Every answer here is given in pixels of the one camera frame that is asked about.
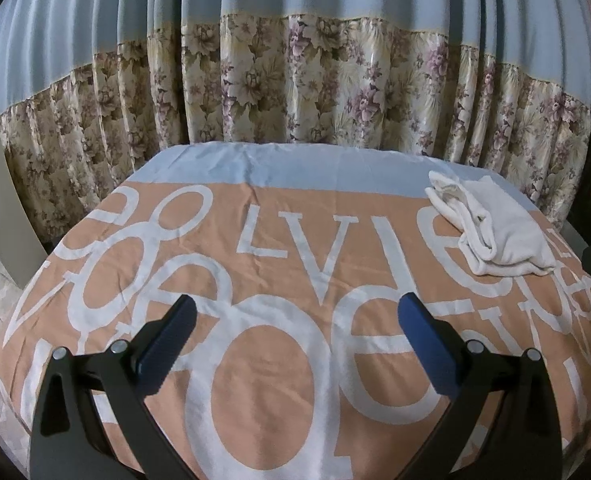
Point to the white leaning board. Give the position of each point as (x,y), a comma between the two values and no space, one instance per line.
(21,252)

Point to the orange white lettered blanket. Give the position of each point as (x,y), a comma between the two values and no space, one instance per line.
(296,257)

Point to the white knit sweater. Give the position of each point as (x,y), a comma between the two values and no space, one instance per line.
(498,236)

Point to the blue floral curtain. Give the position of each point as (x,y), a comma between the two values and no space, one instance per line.
(92,89)

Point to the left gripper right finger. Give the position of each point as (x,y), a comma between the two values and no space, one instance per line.
(524,440)

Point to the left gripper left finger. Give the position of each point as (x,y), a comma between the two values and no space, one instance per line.
(68,440)

